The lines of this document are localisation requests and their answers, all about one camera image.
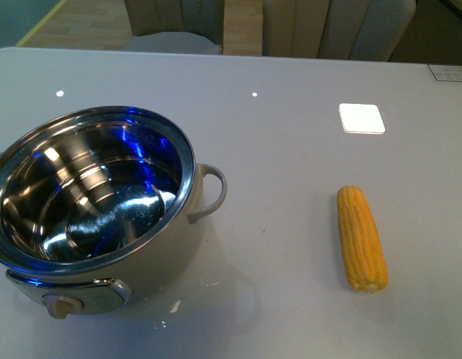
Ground label sticker on table corner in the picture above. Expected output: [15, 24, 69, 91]
[428, 64, 462, 82]

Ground beige upholstered chair left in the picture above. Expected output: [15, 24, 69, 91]
[122, 0, 225, 55]

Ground yellow corn cob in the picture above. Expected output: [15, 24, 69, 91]
[336, 185, 388, 293]

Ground beige electric cooking pot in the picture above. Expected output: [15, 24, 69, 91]
[0, 106, 227, 319]

